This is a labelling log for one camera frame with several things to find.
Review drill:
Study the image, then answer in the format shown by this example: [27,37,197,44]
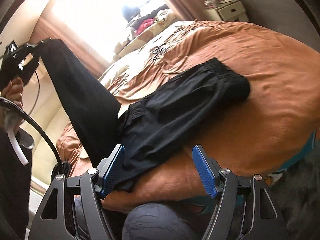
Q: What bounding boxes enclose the dark grey wardrobe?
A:
[222,0,320,51]

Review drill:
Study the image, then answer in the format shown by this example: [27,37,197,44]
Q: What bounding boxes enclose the red cloth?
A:
[136,19,155,34]

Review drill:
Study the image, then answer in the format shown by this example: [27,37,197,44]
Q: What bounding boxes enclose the white nightstand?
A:
[203,0,250,23]

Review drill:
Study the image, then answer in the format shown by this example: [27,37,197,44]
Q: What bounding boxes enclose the plush toys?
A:
[155,9,176,23]

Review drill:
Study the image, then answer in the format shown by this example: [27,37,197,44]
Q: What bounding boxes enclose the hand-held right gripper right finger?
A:
[192,145,288,240]

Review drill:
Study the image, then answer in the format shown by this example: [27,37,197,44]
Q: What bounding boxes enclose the patterned beige pillows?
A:
[100,21,193,91]

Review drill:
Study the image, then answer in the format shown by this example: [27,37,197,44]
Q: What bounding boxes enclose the large dark hanging garment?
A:
[122,6,141,21]

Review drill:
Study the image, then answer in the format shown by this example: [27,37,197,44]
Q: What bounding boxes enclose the orange-brown blanket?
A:
[55,20,320,211]

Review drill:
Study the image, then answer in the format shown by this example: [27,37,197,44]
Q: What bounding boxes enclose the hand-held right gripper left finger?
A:
[27,144,125,240]

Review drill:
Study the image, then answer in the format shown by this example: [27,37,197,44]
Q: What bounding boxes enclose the person's left hand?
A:
[2,77,24,110]

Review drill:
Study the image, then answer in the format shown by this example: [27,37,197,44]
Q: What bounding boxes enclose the black braided cable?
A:
[0,96,63,173]

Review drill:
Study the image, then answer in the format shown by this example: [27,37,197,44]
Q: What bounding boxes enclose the black bag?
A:
[51,161,75,178]

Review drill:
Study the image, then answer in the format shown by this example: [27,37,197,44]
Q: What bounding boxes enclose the black pants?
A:
[41,39,251,193]

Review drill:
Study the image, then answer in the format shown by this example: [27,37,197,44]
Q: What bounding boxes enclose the cream padded headboard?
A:
[27,75,73,178]

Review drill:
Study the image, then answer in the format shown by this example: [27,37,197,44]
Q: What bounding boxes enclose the white tube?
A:
[7,127,28,167]

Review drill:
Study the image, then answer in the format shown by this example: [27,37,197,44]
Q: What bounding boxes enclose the person's leg in grey trousers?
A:
[122,204,208,240]

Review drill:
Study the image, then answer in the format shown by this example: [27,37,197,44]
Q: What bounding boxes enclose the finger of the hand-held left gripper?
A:
[25,38,52,55]

